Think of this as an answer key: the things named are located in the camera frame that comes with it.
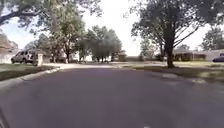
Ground cluster of trees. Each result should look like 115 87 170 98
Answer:
83 24 124 64

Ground grey asphalt road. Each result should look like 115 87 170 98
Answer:
0 64 224 128

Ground small thin tree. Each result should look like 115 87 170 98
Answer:
139 37 158 62

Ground tall leafy tree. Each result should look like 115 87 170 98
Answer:
33 0 88 65

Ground large dark-trunked tree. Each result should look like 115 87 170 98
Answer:
128 0 224 69

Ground grass lawn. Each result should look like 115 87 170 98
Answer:
122 60 224 83
0 63 56 82

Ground low building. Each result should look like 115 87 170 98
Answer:
154 48 224 63

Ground pale concrete kerb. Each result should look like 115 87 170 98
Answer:
0 66 62 89

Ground dark vehicle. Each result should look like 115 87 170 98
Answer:
10 49 37 65

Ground pale building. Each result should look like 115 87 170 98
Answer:
0 33 20 65

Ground overhanging tree branches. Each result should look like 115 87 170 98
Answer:
0 0 51 30

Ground blue car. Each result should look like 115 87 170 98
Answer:
211 54 224 64

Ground pale post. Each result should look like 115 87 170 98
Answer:
35 53 45 67

